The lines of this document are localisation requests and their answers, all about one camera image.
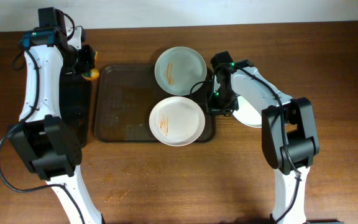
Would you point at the green yellow scrub sponge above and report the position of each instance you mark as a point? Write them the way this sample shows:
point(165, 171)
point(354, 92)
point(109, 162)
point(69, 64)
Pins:
point(92, 74)

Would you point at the cream white plate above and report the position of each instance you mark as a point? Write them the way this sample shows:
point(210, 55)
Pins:
point(247, 114)

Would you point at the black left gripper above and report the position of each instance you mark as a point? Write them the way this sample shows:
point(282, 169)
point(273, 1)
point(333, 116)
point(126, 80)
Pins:
point(86, 62)

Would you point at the black plastic tray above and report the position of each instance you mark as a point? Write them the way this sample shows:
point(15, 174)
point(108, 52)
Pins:
point(74, 102)

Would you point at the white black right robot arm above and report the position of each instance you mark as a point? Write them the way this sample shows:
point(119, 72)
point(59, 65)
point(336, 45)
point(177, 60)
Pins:
point(289, 136)

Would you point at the brown serving tray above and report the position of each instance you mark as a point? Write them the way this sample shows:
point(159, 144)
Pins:
point(126, 96)

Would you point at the pale green plate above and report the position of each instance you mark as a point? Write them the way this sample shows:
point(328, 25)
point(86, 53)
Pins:
point(178, 69)

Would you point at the white plate with sauce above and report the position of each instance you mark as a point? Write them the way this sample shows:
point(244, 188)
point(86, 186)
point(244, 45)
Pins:
point(177, 121)

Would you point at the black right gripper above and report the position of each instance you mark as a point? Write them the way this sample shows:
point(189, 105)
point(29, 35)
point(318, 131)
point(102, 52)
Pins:
point(220, 110)

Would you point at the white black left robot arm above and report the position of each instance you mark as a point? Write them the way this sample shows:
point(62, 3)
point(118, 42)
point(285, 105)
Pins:
point(53, 123)

